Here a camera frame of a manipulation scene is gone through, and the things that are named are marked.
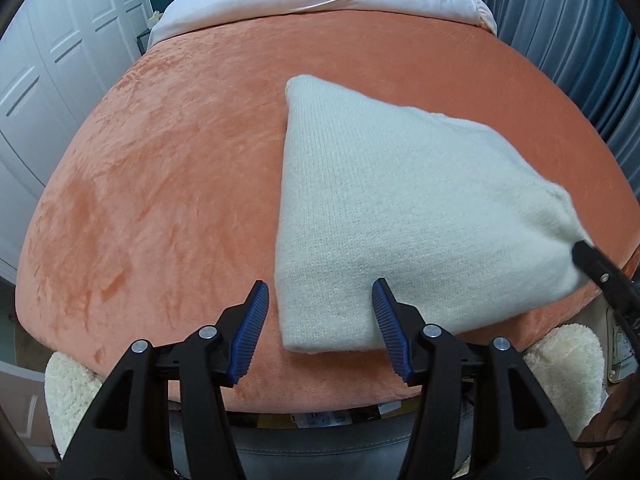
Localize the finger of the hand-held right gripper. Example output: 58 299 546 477
571 240 640 331

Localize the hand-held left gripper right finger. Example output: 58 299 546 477
371 278 586 480

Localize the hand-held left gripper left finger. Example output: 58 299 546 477
59 280 271 480

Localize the cream knit cardigan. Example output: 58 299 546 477
272 74 598 356

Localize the white patterned bag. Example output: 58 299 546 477
602 305 640 386

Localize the cream fluffy fleece cloth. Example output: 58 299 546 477
44 351 106 461
520 324 607 441

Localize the orange plush blanket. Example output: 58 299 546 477
15 20 640 413

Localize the blue-grey curtain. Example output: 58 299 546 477
480 0 640 186

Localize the white wardrobe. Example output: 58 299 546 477
0 0 156 271

